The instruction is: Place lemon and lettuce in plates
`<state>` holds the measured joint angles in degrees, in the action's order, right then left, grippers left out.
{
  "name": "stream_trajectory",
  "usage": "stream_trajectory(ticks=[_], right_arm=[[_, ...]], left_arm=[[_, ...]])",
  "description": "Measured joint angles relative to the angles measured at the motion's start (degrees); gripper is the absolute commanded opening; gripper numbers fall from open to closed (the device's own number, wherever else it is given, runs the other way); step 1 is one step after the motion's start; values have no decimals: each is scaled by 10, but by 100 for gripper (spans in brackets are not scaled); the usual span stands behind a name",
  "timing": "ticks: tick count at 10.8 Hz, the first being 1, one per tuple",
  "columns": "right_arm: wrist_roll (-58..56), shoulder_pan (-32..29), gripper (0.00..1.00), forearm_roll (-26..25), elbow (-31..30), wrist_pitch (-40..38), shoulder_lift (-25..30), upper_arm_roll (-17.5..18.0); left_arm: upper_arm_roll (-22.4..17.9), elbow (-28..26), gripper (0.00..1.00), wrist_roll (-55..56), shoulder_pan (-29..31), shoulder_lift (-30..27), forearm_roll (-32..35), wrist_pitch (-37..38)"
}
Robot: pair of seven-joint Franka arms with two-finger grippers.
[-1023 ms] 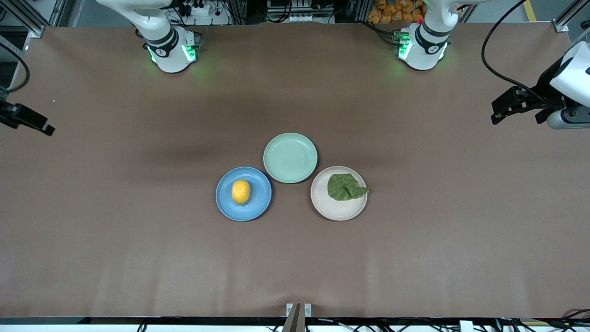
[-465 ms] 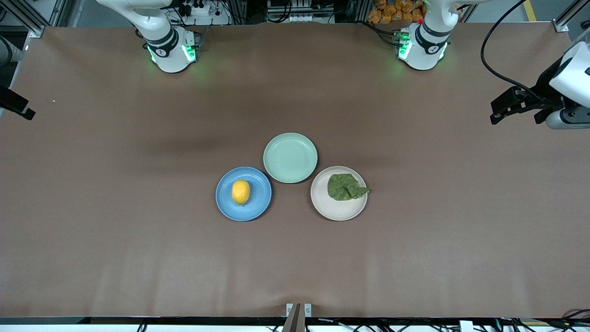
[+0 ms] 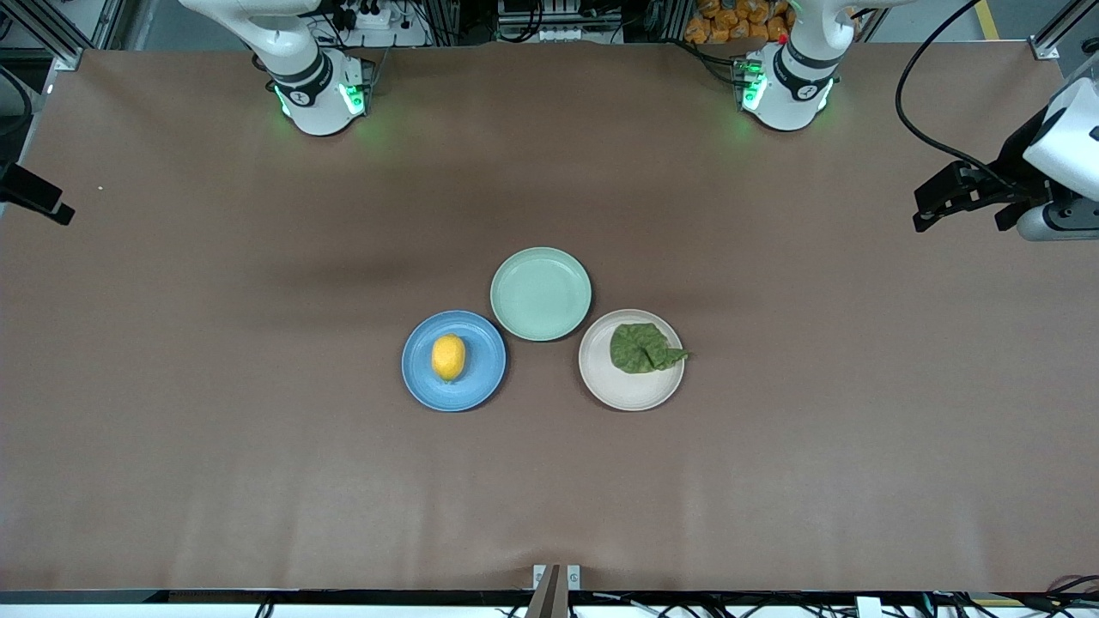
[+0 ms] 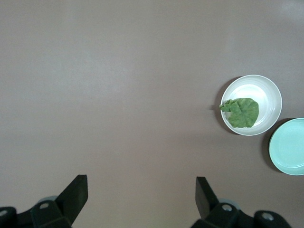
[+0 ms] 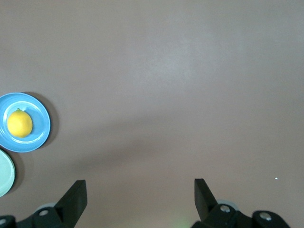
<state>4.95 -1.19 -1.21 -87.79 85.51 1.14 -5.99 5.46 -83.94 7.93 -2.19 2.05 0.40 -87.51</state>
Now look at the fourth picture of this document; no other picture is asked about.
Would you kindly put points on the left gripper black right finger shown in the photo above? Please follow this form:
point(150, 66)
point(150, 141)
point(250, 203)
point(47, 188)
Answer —
point(206, 202)

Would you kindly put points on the beige plate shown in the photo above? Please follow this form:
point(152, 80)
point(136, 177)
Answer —
point(268, 95)

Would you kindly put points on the green lettuce leaf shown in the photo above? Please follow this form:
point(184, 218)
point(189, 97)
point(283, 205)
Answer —
point(243, 112)

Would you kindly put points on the green plate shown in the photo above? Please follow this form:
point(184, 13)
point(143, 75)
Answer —
point(289, 147)

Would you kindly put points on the brown table cover sheet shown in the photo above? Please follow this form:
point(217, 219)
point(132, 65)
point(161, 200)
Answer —
point(118, 95)

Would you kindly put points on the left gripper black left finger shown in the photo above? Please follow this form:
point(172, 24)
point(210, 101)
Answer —
point(71, 202)

